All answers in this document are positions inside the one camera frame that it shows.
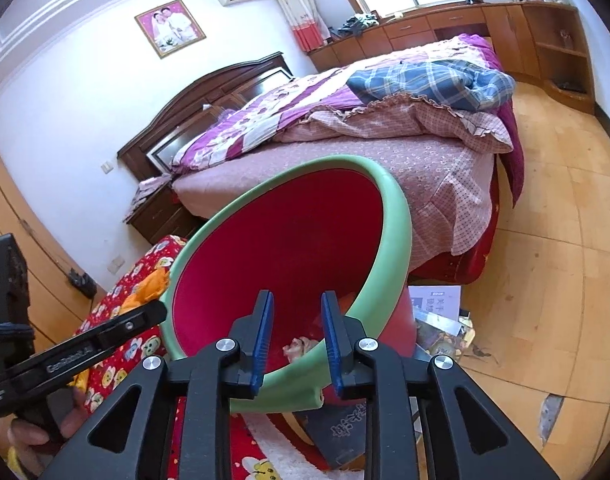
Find dark wooden bed headboard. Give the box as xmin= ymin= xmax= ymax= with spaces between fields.
xmin=117 ymin=51 xmax=295 ymax=183

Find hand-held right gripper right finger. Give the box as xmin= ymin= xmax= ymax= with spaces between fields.
xmin=320 ymin=291 xmax=561 ymax=480

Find pile of clothes on cabinet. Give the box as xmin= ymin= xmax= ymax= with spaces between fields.
xmin=335 ymin=12 xmax=383 ymax=38

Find blue plaid cloth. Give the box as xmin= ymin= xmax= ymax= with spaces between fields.
xmin=346 ymin=59 xmax=516 ymax=112

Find light wooden wardrobe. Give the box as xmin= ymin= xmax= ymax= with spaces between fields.
xmin=0 ymin=125 xmax=108 ymax=341

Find white tissue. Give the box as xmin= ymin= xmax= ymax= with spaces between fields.
xmin=282 ymin=337 xmax=320 ymax=361

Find pink clothes on nightstand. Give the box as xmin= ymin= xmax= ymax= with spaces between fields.
xmin=130 ymin=174 xmax=175 ymax=211

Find white and red curtain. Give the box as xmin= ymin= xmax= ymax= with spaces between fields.
xmin=261 ymin=0 xmax=331 ymax=53

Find bright orange foam net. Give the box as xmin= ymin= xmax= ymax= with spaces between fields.
xmin=120 ymin=266 xmax=175 ymax=313

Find white leaflet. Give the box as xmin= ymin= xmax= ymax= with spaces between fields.
xmin=409 ymin=285 xmax=462 ymax=323

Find framed wall photo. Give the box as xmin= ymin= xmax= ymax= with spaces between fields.
xmin=134 ymin=0 xmax=207 ymax=60

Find pile of magazines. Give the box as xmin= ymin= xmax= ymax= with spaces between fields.
xmin=412 ymin=310 xmax=473 ymax=361

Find wooden window cabinet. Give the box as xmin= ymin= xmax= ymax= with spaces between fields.
xmin=305 ymin=1 xmax=597 ymax=116

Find person's left hand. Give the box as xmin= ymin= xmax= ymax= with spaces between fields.
xmin=7 ymin=387 xmax=92 ymax=476

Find green basin with red inside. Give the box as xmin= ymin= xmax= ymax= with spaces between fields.
xmin=159 ymin=154 xmax=417 ymax=416

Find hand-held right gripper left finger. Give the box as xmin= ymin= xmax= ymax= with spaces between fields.
xmin=37 ymin=290 xmax=276 ymax=480

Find dark wooden nightstand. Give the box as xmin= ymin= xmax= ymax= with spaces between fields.
xmin=125 ymin=180 xmax=206 ymax=247

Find bed with purple quilt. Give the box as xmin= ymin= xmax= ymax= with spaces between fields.
xmin=172 ymin=34 xmax=526 ymax=211

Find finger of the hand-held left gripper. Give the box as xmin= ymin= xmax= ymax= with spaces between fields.
xmin=87 ymin=300 xmax=167 ymax=356

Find grey printed box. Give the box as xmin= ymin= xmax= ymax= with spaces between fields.
xmin=305 ymin=400 xmax=376 ymax=471

